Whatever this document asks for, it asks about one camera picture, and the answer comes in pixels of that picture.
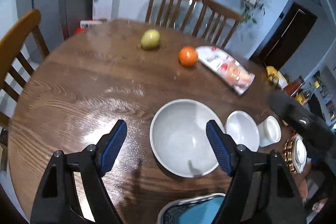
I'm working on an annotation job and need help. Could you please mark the white ribbed cup bowl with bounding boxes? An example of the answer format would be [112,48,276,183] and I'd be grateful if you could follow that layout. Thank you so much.
[257,116,281,147]

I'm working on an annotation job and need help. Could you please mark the person's right hand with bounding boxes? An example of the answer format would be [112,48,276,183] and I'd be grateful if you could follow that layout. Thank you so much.
[299,177,326,213]

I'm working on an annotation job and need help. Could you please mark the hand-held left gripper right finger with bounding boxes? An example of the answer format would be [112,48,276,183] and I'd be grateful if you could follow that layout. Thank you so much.
[205,120,307,224]

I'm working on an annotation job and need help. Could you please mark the medium white bowl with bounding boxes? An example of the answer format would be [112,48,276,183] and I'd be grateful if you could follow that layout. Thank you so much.
[224,110,260,152]

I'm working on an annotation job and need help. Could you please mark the white square dish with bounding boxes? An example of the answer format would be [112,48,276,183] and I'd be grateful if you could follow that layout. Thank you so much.
[291,135,307,174]

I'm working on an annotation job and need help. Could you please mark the white snack packet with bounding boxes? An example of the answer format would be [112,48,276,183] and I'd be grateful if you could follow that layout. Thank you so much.
[196,46,256,96]

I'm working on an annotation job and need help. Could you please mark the green pear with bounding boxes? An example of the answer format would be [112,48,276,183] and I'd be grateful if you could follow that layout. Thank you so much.
[140,29,161,50]

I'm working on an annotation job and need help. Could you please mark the large patterned square plate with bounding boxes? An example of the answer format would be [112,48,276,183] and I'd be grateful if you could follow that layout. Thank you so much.
[157,193,226,224]

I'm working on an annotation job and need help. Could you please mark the dark wooden door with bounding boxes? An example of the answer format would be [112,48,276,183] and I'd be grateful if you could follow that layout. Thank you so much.
[249,2,318,71]

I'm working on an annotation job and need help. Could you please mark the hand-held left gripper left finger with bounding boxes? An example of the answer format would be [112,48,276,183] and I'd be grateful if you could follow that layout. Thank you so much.
[30,119,128,224]

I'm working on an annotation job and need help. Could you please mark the white and red box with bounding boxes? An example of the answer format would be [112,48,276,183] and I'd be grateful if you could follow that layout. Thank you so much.
[79,19,108,29]

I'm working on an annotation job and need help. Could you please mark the wide beige bowl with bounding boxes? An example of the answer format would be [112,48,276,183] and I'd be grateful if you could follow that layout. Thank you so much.
[150,99,226,178]

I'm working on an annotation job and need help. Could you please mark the yellow capped vinegar bottle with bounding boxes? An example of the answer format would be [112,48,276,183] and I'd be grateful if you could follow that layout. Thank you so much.
[295,81,321,105]

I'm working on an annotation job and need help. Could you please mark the yellow snack packet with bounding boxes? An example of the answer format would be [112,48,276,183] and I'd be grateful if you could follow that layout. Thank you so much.
[266,66,285,88]

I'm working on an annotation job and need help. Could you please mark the orange tangerine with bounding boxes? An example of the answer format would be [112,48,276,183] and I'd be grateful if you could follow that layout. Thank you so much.
[178,46,198,67]

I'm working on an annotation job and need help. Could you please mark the trailing shelf vine plant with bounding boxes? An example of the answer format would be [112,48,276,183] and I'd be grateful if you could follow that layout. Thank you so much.
[243,0,275,25]

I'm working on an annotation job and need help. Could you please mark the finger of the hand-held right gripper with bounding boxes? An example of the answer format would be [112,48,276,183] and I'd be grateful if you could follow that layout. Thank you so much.
[268,90,336,159]

